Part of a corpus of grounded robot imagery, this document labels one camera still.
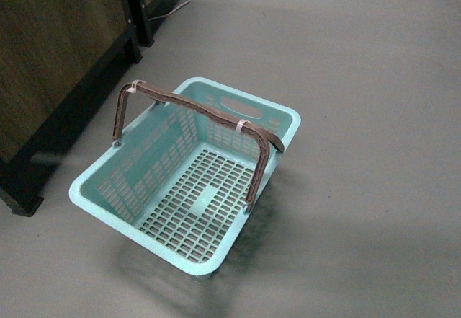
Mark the dark wooden display stand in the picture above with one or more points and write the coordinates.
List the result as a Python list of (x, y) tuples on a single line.
[(56, 67)]

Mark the light blue plastic basket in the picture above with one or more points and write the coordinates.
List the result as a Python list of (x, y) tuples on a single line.
[(177, 182)]

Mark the brown basket handle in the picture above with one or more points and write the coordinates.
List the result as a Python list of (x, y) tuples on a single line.
[(263, 138)]

